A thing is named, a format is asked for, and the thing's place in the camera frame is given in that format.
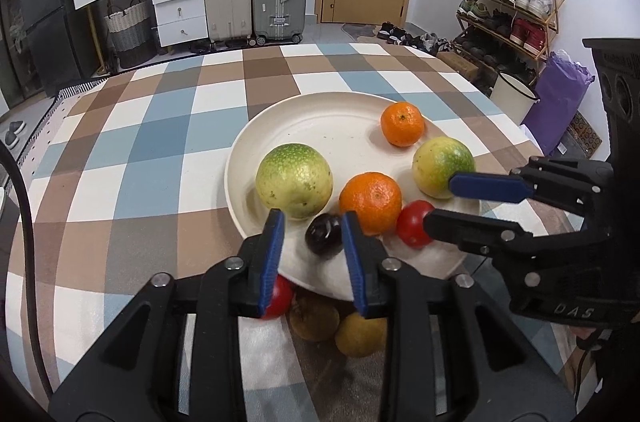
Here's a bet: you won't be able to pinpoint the small yellow-green citrus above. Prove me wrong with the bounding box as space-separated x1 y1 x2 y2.
412 136 476 199

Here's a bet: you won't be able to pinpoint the large green citrus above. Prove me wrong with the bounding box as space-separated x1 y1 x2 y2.
255 143 334 220

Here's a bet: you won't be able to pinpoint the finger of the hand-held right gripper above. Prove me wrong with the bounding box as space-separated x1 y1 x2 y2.
449 157 616 219
424 208 534 258

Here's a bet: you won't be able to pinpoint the white bucket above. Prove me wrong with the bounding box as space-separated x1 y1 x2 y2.
491 71 541 125

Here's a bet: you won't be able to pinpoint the brown longan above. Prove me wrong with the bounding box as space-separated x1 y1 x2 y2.
289 289 341 342
334 312 388 358

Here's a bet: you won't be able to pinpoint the brown cardboard box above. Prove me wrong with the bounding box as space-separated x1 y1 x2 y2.
437 51 483 78

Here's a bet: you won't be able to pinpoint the small red tomato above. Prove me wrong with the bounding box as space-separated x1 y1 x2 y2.
396 200 437 249

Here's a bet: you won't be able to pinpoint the white dotted rug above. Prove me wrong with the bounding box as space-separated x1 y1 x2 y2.
15 77 108 168

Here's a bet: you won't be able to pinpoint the dark purple plum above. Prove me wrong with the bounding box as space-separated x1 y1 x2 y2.
305 212 346 260

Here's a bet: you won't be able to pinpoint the purple bag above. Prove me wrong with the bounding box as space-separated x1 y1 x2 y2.
520 51 596 158

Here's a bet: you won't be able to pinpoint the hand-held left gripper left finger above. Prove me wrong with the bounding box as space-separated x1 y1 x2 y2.
47 208 287 422

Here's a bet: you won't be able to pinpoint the large red tomato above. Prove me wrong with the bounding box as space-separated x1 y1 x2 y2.
260 275 294 320

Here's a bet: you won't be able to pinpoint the wooden shoe rack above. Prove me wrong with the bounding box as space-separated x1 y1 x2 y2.
452 0 566 86

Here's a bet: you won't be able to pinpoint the woven laundry basket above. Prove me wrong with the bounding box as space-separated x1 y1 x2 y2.
104 0 157 69

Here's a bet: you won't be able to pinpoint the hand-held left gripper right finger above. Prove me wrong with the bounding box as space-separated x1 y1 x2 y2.
341 211 581 422

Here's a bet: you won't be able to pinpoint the dark shoes pile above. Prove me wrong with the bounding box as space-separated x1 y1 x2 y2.
375 21 453 56

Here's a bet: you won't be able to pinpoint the black cable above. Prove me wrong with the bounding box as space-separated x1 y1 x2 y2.
0 142 53 398

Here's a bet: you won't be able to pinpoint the grey slippers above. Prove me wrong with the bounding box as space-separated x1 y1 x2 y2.
4 121 26 148

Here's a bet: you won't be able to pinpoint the orange tangerine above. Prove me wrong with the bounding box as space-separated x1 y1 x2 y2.
380 101 426 148
339 172 403 236

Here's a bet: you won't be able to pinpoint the cream round plate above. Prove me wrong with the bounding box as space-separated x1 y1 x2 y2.
224 92 483 301

